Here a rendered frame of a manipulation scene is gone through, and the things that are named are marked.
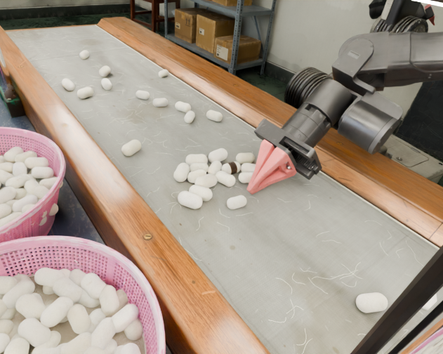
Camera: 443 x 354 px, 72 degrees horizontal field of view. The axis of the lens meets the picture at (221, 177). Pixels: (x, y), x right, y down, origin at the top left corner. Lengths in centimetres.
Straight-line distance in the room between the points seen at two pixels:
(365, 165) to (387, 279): 21
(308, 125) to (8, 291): 42
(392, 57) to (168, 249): 39
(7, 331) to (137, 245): 15
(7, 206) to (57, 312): 19
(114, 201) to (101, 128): 24
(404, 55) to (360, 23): 215
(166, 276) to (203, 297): 5
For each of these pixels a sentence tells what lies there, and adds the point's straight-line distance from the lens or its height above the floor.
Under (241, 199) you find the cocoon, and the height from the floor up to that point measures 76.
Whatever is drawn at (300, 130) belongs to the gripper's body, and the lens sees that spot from 46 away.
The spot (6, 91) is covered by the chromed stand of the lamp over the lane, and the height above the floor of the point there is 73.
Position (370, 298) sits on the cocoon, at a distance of 40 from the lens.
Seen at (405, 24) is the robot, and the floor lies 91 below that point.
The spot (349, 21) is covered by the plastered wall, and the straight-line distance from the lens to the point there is 269.
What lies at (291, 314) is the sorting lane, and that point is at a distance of 37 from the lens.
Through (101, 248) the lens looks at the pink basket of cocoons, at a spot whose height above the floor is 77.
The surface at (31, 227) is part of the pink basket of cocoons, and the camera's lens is 48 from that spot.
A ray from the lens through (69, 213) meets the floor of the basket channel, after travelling 56.
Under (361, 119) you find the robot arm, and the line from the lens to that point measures 47.
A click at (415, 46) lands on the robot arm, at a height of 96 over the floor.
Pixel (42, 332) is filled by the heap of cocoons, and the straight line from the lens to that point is 37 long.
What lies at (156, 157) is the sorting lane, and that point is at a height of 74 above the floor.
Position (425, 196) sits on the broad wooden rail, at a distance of 57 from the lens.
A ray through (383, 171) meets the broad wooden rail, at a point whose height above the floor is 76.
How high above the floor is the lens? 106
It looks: 39 degrees down
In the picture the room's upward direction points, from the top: 7 degrees clockwise
